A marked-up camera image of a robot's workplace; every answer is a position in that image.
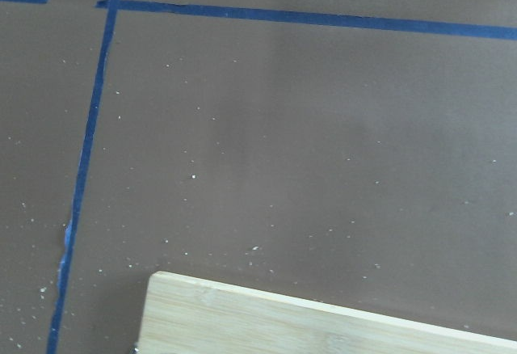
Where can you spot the wooden cutting board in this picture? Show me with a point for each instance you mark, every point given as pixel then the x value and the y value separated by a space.
pixel 184 314

